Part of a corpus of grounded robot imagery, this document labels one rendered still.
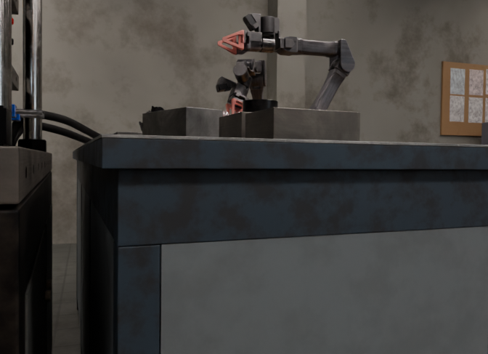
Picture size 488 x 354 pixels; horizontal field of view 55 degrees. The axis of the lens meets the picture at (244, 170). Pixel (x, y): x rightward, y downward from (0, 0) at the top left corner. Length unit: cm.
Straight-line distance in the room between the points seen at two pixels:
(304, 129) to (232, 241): 28
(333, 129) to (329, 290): 29
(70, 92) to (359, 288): 394
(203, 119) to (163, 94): 321
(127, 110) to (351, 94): 236
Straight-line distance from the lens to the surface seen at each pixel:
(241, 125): 96
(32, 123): 174
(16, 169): 53
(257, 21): 180
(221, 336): 62
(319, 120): 82
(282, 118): 78
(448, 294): 81
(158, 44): 457
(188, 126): 126
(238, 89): 196
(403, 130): 555
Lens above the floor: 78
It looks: 2 degrees down
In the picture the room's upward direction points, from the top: 1 degrees clockwise
